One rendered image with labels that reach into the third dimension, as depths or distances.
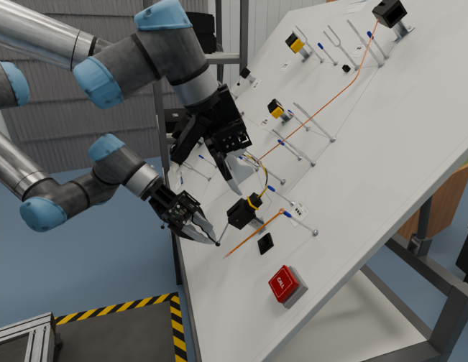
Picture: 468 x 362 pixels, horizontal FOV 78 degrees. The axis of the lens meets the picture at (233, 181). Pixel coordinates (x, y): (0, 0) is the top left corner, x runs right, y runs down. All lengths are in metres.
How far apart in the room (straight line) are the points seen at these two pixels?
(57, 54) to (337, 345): 0.90
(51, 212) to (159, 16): 0.43
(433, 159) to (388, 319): 0.57
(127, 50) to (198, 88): 0.12
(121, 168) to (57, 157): 3.62
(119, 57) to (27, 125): 3.75
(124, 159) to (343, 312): 0.74
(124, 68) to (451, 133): 0.52
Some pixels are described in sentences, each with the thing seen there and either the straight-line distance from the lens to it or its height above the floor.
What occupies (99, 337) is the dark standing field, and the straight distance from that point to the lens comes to 2.01.
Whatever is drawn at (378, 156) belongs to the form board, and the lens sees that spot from 0.62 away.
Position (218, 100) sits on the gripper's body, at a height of 1.42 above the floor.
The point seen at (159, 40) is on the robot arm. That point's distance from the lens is 0.48.
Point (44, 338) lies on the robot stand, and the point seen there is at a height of 0.21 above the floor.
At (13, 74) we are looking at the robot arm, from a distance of 0.98.
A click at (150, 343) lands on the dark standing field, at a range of 1.90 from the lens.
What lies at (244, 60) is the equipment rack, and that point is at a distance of 1.61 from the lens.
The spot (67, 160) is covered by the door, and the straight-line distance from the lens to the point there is 4.30.
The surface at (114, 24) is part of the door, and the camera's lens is 4.08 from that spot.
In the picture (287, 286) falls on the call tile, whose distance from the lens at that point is 0.56.
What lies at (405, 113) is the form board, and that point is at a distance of 0.66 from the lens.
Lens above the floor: 1.51
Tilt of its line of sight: 26 degrees down
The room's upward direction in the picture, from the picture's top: straight up
